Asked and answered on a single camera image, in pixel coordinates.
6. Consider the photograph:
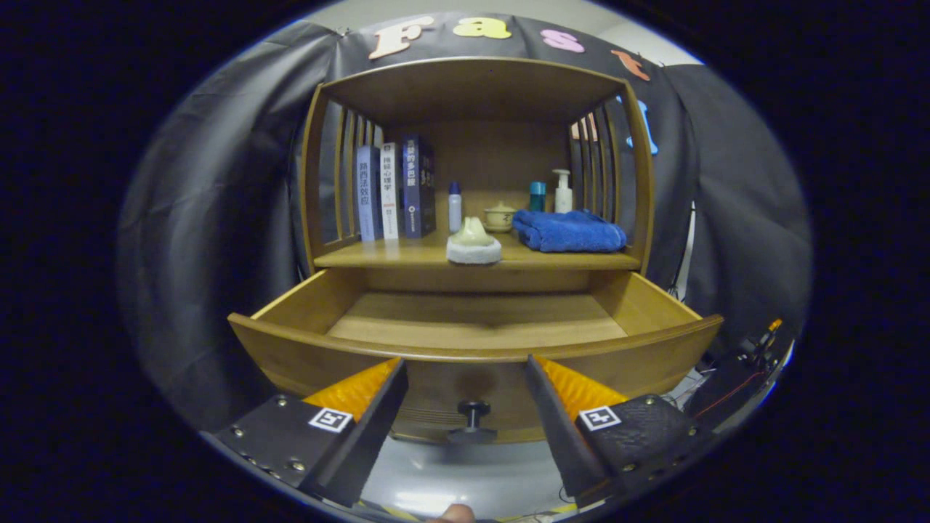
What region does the wooden countertop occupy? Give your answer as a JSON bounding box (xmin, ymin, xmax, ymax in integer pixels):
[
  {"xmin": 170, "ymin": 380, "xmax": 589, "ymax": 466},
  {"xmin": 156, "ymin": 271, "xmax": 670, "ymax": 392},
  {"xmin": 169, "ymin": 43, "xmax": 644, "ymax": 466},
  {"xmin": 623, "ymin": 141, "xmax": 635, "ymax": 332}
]
[{"xmin": 314, "ymin": 190, "xmax": 642, "ymax": 272}]

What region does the black backdrop cloth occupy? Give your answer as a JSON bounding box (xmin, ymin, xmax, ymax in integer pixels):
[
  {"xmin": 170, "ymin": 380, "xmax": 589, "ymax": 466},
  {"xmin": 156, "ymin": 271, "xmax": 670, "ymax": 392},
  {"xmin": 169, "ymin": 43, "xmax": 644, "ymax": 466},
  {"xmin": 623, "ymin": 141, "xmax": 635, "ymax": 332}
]
[{"xmin": 120, "ymin": 11, "xmax": 811, "ymax": 429}]

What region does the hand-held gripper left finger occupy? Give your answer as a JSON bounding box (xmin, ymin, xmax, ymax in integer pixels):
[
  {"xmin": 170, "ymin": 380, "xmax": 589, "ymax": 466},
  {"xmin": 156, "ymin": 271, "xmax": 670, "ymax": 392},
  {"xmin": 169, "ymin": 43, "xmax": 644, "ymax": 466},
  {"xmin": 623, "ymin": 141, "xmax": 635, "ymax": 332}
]
[{"xmin": 211, "ymin": 357, "xmax": 409, "ymax": 508}]

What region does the white pump bottle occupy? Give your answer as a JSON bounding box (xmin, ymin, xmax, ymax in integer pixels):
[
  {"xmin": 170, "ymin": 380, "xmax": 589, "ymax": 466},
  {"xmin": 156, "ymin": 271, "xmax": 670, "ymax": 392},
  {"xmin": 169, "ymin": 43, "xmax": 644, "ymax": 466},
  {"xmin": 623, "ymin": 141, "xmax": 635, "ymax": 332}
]
[{"xmin": 552, "ymin": 169, "xmax": 574, "ymax": 214}]

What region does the red cable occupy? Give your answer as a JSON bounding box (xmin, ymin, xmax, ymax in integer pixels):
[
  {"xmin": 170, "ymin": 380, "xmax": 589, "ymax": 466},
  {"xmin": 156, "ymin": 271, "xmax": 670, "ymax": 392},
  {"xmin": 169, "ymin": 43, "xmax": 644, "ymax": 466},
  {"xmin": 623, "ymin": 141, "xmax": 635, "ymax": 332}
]
[{"xmin": 694, "ymin": 370, "xmax": 765, "ymax": 419}]

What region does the light blue book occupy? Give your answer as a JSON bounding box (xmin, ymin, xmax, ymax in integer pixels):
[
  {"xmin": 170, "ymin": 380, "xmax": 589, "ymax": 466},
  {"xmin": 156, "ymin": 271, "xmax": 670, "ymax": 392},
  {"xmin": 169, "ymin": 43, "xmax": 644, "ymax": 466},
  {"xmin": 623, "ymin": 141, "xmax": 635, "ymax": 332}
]
[{"xmin": 355, "ymin": 145, "xmax": 384, "ymax": 242}]

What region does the white book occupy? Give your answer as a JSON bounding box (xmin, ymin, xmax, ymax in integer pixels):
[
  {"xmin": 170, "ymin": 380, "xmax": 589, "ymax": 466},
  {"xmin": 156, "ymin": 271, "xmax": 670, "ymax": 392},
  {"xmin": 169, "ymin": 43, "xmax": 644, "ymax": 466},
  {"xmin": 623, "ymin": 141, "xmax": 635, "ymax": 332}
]
[{"xmin": 379, "ymin": 142, "xmax": 402, "ymax": 240}]

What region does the beige lidded teacup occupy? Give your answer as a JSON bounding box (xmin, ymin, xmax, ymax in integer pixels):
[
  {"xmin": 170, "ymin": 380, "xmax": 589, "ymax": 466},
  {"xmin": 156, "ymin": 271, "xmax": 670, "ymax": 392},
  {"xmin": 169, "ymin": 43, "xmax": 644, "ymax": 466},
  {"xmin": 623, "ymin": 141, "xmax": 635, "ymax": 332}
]
[{"xmin": 482, "ymin": 201, "xmax": 517, "ymax": 233}]

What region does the dark blue book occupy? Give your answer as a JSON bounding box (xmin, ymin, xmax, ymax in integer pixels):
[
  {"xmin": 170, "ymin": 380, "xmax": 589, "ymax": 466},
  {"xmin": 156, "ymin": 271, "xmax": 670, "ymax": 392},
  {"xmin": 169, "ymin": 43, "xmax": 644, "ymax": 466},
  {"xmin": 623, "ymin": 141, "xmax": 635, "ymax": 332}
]
[{"xmin": 401, "ymin": 136, "xmax": 437, "ymax": 239}]

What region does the blue folded towel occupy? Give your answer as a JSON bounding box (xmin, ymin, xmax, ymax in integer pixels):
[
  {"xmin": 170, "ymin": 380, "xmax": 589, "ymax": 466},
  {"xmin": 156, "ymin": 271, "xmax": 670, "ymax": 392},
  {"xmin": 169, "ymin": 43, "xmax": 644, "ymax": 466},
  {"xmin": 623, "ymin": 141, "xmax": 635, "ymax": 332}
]
[{"xmin": 512, "ymin": 210, "xmax": 627, "ymax": 254}]

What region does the orange and black device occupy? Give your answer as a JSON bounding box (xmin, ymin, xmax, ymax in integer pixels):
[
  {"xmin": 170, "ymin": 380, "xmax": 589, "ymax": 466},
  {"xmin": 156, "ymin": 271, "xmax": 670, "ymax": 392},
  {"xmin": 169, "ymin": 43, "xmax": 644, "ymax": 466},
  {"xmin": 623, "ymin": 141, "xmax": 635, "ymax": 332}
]
[{"xmin": 741, "ymin": 318, "xmax": 784, "ymax": 364}]

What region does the wooden drawer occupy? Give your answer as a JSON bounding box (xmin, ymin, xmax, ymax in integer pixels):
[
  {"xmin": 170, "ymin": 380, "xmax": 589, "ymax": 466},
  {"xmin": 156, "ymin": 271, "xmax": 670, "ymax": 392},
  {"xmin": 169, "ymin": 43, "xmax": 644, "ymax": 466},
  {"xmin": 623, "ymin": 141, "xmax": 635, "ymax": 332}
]
[{"xmin": 227, "ymin": 269, "xmax": 725, "ymax": 445}]

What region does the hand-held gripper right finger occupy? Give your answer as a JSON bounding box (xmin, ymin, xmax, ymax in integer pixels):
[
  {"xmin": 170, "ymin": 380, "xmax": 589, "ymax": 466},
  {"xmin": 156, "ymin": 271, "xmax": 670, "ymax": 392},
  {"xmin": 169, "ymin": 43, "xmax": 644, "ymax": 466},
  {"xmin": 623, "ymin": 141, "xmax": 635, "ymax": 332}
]
[{"xmin": 525, "ymin": 354, "xmax": 720, "ymax": 509}]

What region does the wooden cabinet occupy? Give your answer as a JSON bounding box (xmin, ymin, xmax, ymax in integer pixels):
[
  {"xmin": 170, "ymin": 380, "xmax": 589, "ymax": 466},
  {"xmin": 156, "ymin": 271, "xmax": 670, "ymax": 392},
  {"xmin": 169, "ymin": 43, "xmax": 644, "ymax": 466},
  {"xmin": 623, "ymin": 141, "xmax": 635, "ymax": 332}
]
[{"xmin": 299, "ymin": 57, "xmax": 656, "ymax": 295}]

